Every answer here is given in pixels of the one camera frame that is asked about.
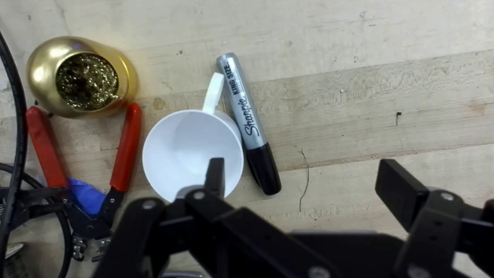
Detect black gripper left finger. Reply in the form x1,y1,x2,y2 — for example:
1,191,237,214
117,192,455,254
94,158,330,278

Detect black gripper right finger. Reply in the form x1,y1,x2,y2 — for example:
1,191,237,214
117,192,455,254
375,160,494,278

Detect silver black marker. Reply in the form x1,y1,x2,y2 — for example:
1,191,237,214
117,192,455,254
216,53,280,195

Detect white mug cup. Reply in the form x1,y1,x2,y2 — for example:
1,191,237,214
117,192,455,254
141,73,243,203

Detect gold tip cleaner holder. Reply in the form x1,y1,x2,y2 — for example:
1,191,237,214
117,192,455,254
26,36,138,118

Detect red handled pliers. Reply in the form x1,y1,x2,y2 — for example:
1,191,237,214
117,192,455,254
26,103,143,262

